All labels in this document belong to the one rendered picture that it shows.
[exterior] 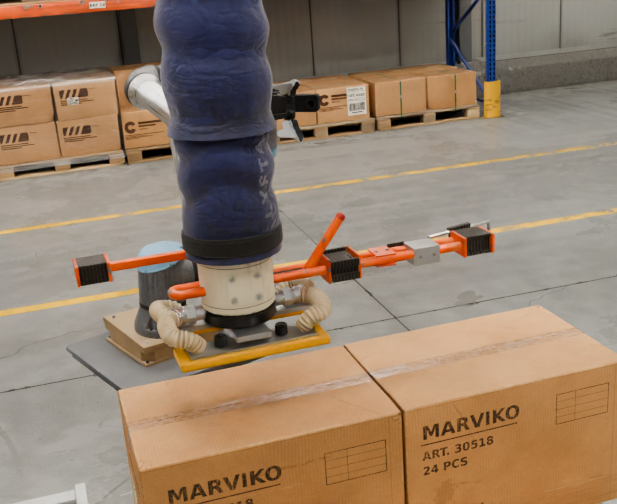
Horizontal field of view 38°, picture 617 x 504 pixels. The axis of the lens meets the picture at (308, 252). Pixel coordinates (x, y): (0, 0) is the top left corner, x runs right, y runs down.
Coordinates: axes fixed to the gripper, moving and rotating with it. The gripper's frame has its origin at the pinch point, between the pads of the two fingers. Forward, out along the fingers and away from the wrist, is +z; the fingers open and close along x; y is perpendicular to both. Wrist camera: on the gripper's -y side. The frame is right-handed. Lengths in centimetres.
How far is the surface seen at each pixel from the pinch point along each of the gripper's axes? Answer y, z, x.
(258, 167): 20.4, 31.1, -4.7
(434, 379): -19, 32, -63
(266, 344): 23, 35, -44
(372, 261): -6.9, 24.7, -32.7
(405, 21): -395, -812, -60
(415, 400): -10, 40, -63
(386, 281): -129, -262, -158
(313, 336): 12, 35, -44
